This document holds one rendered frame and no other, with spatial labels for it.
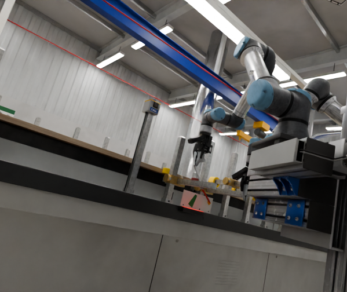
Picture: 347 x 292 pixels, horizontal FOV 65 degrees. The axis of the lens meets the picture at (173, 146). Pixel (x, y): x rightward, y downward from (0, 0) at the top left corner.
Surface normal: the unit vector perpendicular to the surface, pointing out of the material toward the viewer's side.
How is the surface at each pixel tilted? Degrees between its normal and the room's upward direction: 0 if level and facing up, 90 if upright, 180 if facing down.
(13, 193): 90
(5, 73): 90
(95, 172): 90
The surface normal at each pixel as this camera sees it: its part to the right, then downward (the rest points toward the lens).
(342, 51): -0.73, -0.32
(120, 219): 0.61, -0.03
